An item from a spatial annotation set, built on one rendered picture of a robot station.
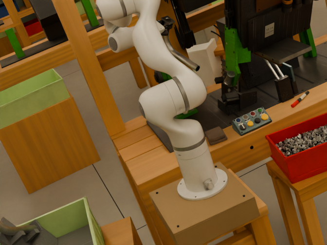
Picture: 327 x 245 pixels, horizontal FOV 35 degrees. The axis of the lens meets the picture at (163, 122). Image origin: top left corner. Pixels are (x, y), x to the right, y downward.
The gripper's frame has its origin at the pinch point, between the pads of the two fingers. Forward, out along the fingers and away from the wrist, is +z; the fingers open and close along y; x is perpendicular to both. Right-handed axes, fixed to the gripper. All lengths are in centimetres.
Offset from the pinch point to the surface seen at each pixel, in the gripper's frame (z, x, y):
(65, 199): -1, 202, 65
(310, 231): -16, 25, -108
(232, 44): 11.7, -4.0, -30.8
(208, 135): -17, 21, -51
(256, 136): -3, 16, -65
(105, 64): -16.2, 31.2, 20.3
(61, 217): -82, 41, -39
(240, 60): 13.3, 1.7, -36.2
